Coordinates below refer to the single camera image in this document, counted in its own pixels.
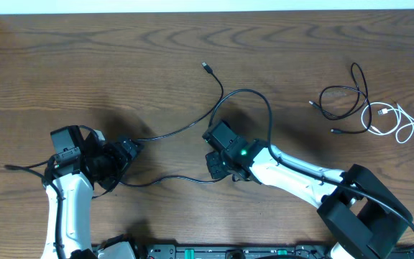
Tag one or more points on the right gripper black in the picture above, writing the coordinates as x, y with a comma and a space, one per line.
215, 171

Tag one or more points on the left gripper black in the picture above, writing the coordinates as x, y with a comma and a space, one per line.
123, 158

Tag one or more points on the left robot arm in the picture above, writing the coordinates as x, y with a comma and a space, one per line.
69, 220

